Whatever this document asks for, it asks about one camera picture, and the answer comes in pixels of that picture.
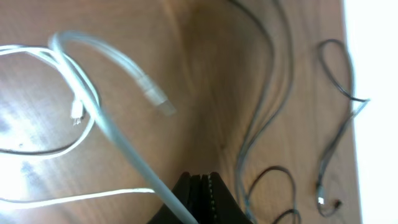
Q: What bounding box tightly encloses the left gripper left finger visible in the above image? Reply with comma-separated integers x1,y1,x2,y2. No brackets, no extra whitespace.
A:
147,172,201,224

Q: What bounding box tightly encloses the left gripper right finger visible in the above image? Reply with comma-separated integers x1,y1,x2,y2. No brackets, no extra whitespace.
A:
201,172,252,224

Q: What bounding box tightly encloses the thick black cable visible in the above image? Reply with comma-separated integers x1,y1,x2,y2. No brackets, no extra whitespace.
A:
228,0,302,224

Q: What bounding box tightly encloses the white cable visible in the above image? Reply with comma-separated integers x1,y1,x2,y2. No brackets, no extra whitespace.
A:
0,30,200,224

